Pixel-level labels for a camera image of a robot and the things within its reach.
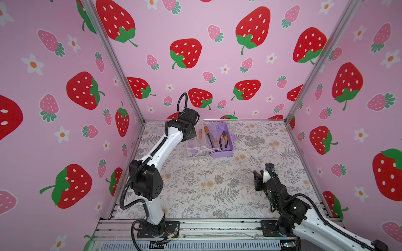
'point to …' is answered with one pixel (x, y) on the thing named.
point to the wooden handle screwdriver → (208, 132)
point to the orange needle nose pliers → (214, 140)
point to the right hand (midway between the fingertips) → (256, 172)
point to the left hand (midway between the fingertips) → (189, 133)
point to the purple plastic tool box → (213, 138)
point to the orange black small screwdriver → (200, 133)
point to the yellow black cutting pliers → (223, 137)
